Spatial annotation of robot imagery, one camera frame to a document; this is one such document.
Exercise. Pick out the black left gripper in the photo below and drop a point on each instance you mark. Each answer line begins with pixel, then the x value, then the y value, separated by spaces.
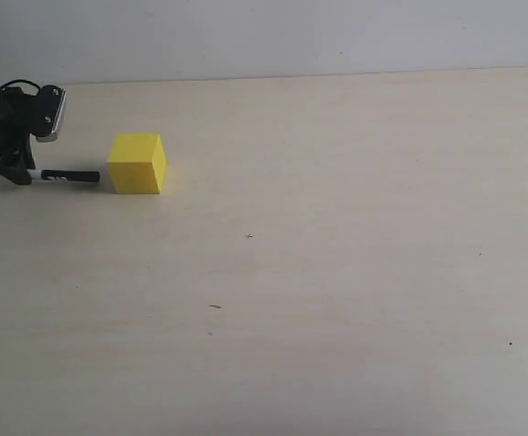
pixel 16 157

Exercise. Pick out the black and white marker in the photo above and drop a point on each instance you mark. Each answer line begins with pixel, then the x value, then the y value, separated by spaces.
pixel 65 175

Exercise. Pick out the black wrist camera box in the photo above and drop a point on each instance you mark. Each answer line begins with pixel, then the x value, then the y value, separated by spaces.
pixel 48 110

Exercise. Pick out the yellow cube block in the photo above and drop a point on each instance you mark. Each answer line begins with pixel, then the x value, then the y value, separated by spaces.
pixel 137 164

